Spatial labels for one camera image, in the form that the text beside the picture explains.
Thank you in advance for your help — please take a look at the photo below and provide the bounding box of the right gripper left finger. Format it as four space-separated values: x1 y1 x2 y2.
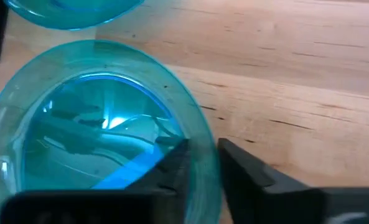
0 138 191 224

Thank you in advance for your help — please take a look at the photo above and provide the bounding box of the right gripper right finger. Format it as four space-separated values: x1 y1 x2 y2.
217 138 369 224

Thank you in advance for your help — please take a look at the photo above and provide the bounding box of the clear blue plastic plate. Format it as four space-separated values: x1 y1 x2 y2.
2 0 146 31
0 39 223 224

